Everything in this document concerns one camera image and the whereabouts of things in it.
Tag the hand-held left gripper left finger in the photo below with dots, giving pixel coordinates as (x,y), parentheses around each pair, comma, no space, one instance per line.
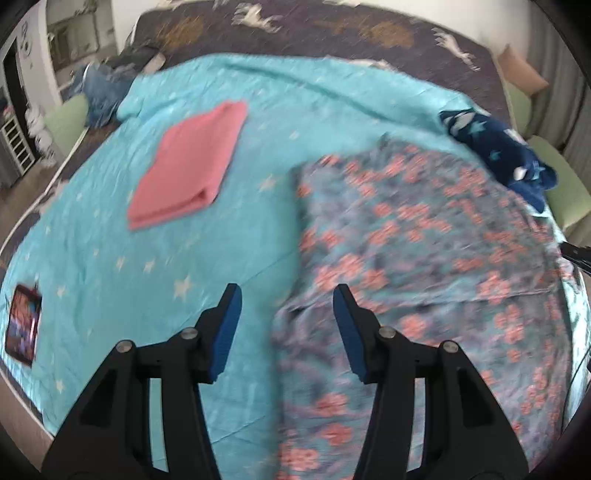
(225,325)

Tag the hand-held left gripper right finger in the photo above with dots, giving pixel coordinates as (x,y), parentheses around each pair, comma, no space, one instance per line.
(348,330)

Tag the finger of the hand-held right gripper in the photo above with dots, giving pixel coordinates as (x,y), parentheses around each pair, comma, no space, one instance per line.
(576,253)

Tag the teal floral garment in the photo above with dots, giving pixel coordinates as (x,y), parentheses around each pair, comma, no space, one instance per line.
(415,240)

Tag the green bed cushion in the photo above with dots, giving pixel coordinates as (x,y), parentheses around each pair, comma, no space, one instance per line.
(568,184)
(67,124)

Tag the navy star garment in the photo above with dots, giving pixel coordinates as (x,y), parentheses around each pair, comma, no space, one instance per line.
(503,152)

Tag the turquoise star blanket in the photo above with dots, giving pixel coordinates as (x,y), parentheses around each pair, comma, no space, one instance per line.
(115,258)

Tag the folded pink cloth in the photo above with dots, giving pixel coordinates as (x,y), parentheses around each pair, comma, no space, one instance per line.
(189,161)

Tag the grey curtain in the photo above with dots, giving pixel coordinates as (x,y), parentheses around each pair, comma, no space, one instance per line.
(563,69)

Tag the tan pillow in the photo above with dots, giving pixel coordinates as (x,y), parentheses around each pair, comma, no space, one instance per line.
(521,69)

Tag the blue jeans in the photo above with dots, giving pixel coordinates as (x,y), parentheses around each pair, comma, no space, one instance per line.
(99,90)

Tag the white plush toy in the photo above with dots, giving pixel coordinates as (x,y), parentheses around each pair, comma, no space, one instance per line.
(38,129)

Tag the dark unicorn bedsheet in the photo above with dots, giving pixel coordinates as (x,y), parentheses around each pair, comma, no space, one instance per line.
(323,32)

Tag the white wall shelf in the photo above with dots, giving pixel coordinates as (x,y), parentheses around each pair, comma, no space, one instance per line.
(78,37)

